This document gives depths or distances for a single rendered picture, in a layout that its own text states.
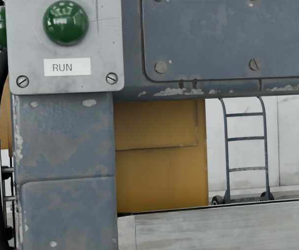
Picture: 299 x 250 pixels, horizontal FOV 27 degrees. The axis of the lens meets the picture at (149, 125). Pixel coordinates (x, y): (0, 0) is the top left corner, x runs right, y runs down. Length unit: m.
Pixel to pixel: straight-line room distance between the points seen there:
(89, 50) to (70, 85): 0.03
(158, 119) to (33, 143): 0.29
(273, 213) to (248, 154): 5.40
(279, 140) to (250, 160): 0.36
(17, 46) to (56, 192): 0.11
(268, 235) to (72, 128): 0.30
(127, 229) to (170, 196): 0.16
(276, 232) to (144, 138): 0.18
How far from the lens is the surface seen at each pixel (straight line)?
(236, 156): 6.04
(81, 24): 0.40
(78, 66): 0.41
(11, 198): 0.70
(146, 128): 0.72
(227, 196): 5.71
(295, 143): 6.26
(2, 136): 0.84
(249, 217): 0.67
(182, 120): 0.73
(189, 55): 0.48
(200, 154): 0.79
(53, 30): 0.40
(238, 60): 0.49
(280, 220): 0.69
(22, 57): 0.41
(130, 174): 0.77
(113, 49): 0.41
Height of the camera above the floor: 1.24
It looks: 3 degrees down
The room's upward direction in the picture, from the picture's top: 2 degrees counter-clockwise
